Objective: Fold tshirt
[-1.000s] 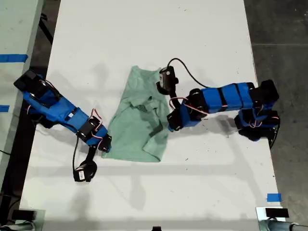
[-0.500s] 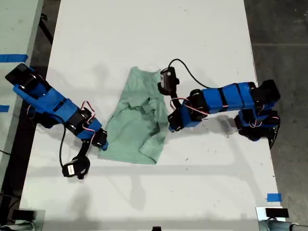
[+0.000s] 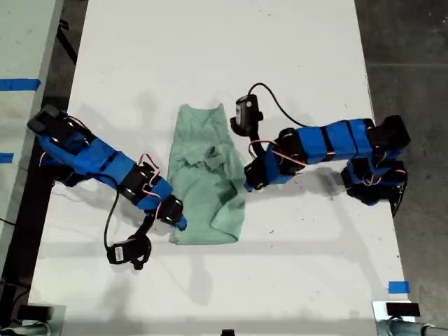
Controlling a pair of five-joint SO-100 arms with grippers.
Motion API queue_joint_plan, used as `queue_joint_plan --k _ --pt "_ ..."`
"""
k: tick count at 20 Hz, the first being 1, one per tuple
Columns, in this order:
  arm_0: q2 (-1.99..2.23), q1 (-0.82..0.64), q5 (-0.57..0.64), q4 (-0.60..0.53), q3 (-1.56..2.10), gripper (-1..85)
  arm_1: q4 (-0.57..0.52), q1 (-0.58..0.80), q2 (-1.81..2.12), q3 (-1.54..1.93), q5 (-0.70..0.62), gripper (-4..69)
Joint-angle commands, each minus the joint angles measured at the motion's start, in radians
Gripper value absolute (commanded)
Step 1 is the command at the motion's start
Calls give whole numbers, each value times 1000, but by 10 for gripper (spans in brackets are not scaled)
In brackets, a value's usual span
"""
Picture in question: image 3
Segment pale green T-shirt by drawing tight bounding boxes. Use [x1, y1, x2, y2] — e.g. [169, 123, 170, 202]
[167, 103, 247, 246]

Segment small black box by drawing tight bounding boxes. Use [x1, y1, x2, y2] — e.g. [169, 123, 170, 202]
[16, 304, 53, 321]
[386, 302, 421, 318]

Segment black stand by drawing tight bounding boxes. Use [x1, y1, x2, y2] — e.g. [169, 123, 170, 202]
[0, 282, 18, 316]

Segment pale grey tube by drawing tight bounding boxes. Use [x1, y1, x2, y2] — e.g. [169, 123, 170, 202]
[0, 321, 50, 336]
[377, 316, 448, 336]

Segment long blue tape strip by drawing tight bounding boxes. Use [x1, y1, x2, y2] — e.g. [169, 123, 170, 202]
[0, 78, 41, 91]

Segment pale side bench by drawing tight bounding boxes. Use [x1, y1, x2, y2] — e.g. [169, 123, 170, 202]
[0, 0, 66, 270]

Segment black camera stalk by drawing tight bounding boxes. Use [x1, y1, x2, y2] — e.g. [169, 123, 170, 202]
[131, 213, 154, 270]
[230, 117, 267, 158]

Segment black camera box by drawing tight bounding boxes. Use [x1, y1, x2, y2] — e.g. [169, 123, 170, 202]
[234, 96, 263, 129]
[106, 243, 136, 265]

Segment black camera cable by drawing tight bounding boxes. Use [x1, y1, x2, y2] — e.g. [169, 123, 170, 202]
[247, 82, 318, 129]
[104, 190, 120, 250]

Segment black metal frame legs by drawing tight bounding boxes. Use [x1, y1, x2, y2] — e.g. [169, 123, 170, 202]
[57, 19, 78, 66]

